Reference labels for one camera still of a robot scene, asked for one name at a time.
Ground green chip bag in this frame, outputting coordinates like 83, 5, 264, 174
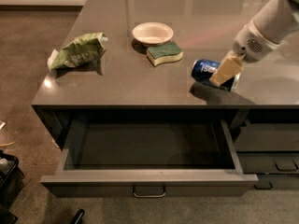
47, 33, 107, 71

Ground green yellow sponge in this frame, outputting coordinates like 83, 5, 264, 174
147, 42, 183, 66

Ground white ceramic bowl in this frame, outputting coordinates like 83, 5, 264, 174
132, 22, 174, 46

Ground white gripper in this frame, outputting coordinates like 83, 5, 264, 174
209, 21, 279, 87

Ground open grey top drawer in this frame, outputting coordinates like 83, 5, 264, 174
41, 119, 258, 197

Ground black object on floor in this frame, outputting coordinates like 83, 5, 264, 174
70, 209, 85, 224

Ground blue pepsi can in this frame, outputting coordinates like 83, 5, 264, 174
192, 59, 240, 91

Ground grey counter cabinet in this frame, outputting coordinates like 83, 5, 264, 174
32, 0, 299, 149

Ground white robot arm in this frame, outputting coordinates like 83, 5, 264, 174
209, 0, 299, 87

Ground metal drawer handle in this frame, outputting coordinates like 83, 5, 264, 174
133, 186, 166, 198

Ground tan object at left edge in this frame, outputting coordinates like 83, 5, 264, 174
0, 121, 14, 147

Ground black bin with bottle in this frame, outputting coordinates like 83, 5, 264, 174
0, 152, 24, 224

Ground closed lower right drawers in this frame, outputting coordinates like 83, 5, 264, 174
235, 119, 299, 190

